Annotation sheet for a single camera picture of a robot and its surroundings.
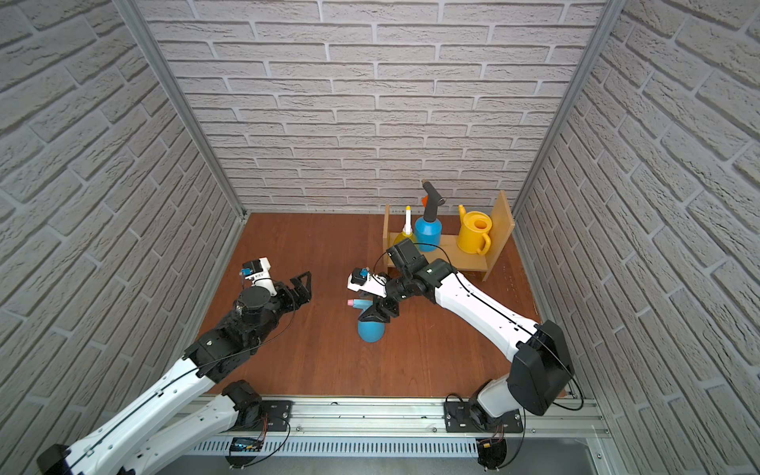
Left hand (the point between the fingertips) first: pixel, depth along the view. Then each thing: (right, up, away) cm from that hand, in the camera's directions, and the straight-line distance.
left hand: (297, 271), depth 73 cm
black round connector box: (+48, -43, -3) cm, 65 cm away
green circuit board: (-12, -43, -1) cm, 45 cm away
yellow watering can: (+50, +9, +18) cm, 54 cm away
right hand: (+15, -10, 0) cm, 18 cm away
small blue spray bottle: (+18, -19, +10) cm, 27 cm away
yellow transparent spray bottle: (+29, +10, +12) cm, 33 cm away
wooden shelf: (+57, +12, +12) cm, 59 cm away
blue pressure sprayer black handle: (+36, +11, +20) cm, 43 cm away
